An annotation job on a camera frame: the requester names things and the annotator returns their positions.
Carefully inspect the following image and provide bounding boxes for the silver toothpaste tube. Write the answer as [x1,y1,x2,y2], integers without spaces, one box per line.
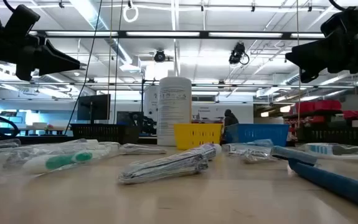
[118,152,210,185]
[119,142,167,156]
[222,139,279,164]

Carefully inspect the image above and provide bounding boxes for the black workstation equipment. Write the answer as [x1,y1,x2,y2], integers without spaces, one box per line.
[116,111,158,136]

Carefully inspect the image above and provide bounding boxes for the black aluminium table frame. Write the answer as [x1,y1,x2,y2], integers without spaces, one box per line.
[19,136,159,146]

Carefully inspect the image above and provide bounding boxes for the toothpaste tube with white cap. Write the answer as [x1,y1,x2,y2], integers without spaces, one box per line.
[194,142,222,161]

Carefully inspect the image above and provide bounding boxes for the black hanging cable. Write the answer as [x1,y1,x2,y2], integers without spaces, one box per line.
[64,0,104,135]

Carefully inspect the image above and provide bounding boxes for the blue toothbrush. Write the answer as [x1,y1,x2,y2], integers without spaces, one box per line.
[303,142,358,162]

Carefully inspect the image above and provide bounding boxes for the small red storage bin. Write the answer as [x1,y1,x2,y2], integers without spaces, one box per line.
[342,110,358,121]

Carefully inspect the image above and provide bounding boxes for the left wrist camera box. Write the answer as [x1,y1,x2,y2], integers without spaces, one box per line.
[4,4,41,37]

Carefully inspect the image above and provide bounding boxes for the person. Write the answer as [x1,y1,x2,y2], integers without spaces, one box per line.
[224,108,240,128]

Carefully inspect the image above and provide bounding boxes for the background work table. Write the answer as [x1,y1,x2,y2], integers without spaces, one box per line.
[19,123,70,136]

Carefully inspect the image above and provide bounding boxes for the black computer monitor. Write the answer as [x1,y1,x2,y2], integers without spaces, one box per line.
[77,94,111,122]

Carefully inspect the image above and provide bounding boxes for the blue plastic basket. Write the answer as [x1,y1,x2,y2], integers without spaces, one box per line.
[224,123,290,147]

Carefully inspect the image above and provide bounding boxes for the blue disposable razor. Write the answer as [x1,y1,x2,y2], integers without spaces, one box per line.
[270,145,358,208]

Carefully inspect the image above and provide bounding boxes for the white wipes canister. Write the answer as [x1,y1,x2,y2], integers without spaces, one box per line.
[156,77,193,147]

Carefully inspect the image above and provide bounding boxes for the white toothbrush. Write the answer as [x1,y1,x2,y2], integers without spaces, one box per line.
[13,139,100,151]

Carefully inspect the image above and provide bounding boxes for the white cable ring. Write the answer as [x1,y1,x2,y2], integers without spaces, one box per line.
[122,4,139,24]

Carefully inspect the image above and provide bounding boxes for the white signboard panel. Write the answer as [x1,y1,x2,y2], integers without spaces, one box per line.
[144,85,254,125]

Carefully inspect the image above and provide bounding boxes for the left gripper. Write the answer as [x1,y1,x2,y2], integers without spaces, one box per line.
[0,29,88,82]

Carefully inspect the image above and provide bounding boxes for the black overhead frame bar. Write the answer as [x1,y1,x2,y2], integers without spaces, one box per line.
[29,30,326,39]

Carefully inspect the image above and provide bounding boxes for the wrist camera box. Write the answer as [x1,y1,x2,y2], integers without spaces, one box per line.
[320,6,358,40]
[4,4,41,37]

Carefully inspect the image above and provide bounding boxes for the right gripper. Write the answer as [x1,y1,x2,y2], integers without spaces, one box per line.
[285,29,358,83]

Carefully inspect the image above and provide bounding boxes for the yellow plastic basket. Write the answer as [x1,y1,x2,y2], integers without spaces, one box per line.
[174,123,224,151]

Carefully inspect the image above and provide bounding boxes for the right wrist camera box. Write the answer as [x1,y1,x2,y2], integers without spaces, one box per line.
[320,6,358,40]

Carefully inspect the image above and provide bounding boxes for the black overhead camera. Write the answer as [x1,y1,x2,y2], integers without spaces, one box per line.
[228,42,250,67]
[153,49,166,63]

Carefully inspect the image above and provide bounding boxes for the red storage bins row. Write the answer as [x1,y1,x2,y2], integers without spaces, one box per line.
[290,99,343,114]

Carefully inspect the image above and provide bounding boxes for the green toothbrush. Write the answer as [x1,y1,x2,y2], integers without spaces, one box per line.
[0,141,120,179]

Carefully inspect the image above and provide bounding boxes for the black plastic basket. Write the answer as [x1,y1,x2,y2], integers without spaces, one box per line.
[70,123,141,145]
[296,125,358,147]

